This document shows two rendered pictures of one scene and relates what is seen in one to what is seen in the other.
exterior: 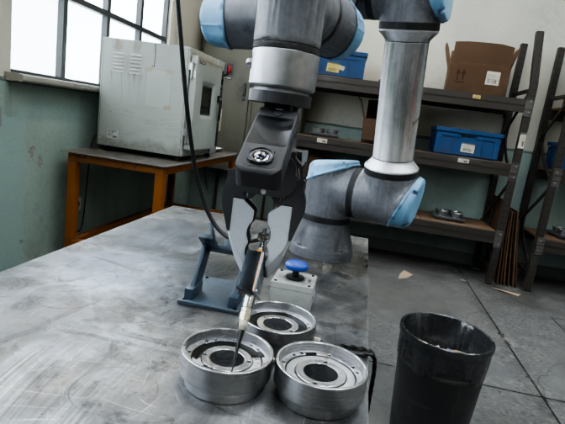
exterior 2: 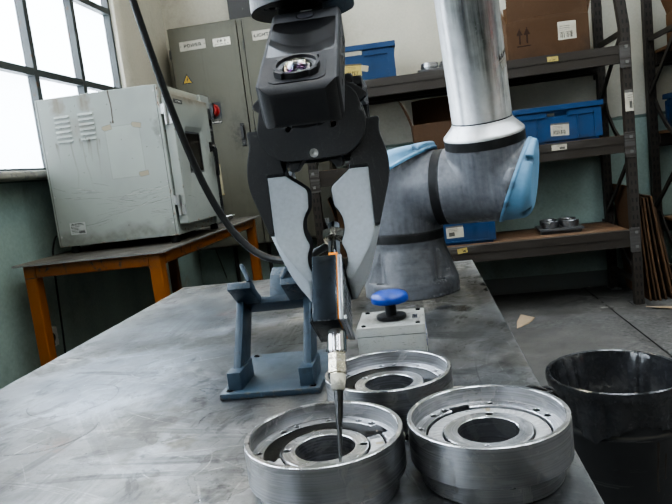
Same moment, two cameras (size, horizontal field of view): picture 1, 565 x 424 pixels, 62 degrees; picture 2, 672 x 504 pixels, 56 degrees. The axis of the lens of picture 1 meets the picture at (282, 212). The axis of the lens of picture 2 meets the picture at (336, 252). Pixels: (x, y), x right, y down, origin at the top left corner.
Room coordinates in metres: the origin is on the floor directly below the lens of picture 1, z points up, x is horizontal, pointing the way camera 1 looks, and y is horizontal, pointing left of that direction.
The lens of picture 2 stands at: (0.09, 0.02, 1.01)
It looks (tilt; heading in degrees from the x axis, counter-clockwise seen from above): 8 degrees down; 359
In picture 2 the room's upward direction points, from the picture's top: 7 degrees counter-clockwise
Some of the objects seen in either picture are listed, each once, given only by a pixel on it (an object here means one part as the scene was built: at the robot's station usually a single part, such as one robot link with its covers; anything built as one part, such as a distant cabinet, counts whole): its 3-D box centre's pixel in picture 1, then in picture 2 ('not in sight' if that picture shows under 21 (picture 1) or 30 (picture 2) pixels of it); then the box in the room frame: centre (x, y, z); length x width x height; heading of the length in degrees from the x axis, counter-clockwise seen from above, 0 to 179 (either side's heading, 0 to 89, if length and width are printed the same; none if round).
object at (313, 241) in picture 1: (323, 233); (409, 260); (1.10, -0.10, 0.85); 0.15 x 0.15 x 0.10
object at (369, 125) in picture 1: (385, 122); (441, 125); (4.14, -0.78, 1.19); 0.52 x 0.42 x 0.38; 81
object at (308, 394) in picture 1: (319, 378); (489, 441); (0.49, -0.07, 0.82); 0.10 x 0.10 x 0.04
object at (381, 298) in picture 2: (295, 275); (391, 313); (0.76, -0.04, 0.85); 0.04 x 0.04 x 0.05
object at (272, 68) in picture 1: (280, 74); not in sight; (0.55, 0.02, 1.15); 0.08 x 0.08 x 0.05
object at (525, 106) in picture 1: (394, 146); (462, 154); (4.14, -0.89, 1.00); 1.92 x 0.57 x 2.00; 81
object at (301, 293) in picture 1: (293, 288); (394, 334); (0.76, -0.04, 0.82); 0.08 x 0.07 x 0.05; 171
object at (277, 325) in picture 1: (277, 329); (390, 392); (0.60, -0.01, 0.82); 0.10 x 0.10 x 0.04
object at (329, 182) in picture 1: (333, 186); (406, 187); (1.10, -0.11, 0.97); 0.13 x 0.12 x 0.14; 64
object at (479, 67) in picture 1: (476, 71); (542, 27); (4.03, -1.42, 1.70); 0.56 x 0.36 x 0.39; 76
